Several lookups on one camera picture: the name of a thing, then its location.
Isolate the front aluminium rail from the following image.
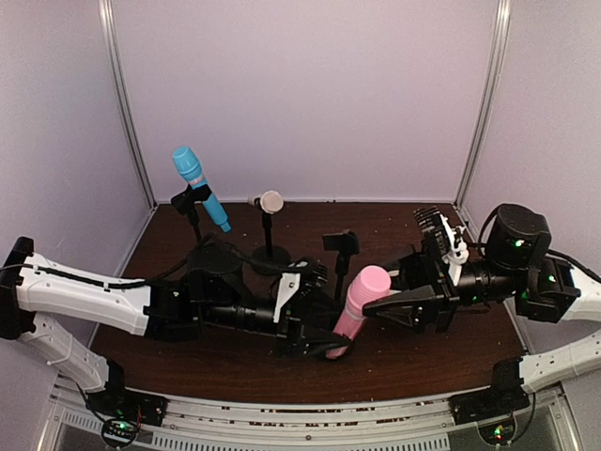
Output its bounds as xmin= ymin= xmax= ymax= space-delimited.
xmin=46 ymin=392 xmax=574 ymax=451

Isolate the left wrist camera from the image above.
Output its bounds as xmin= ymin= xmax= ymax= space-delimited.
xmin=272 ymin=257 xmax=328 ymax=324

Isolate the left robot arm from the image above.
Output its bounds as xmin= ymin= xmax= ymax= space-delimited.
xmin=1 ymin=235 xmax=350 ymax=394

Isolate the aluminium frame post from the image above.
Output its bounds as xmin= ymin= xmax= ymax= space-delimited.
xmin=98 ymin=0 xmax=158 ymax=210
xmin=455 ymin=0 xmax=513 ymax=210

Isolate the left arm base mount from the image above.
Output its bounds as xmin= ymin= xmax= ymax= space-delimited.
xmin=81 ymin=360 xmax=168 ymax=449

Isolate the blue toy microphone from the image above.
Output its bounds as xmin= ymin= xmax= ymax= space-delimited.
xmin=171 ymin=146 xmax=232 ymax=233

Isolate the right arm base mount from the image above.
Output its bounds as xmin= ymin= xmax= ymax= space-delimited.
xmin=448 ymin=357 xmax=536 ymax=448

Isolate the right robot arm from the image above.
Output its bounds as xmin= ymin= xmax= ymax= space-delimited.
xmin=362 ymin=204 xmax=600 ymax=332

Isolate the cream toy microphone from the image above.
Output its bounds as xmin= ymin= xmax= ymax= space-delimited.
xmin=248 ymin=190 xmax=285 ymax=214

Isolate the black microphone stand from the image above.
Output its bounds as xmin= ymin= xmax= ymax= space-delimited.
xmin=322 ymin=229 xmax=360 ymax=303
xmin=252 ymin=212 xmax=291 ymax=275
xmin=170 ymin=185 xmax=212 ymax=242

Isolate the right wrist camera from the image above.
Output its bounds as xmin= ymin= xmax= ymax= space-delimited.
xmin=414 ymin=206 xmax=470 ymax=284

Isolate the pink toy microphone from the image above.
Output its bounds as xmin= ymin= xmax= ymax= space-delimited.
xmin=333 ymin=265 xmax=392 ymax=344

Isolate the left aluminium frame post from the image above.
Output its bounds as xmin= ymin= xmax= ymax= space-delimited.
xmin=98 ymin=0 xmax=158 ymax=210

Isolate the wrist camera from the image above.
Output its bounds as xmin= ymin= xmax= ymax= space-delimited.
xmin=272 ymin=257 xmax=328 ymax=324
xmin=414 ymin=206 xmax=470 ymax=284

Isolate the right aluminium frame post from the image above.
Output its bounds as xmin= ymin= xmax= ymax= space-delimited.
xmin=455 ymin=0 xmax=513 ymax=210

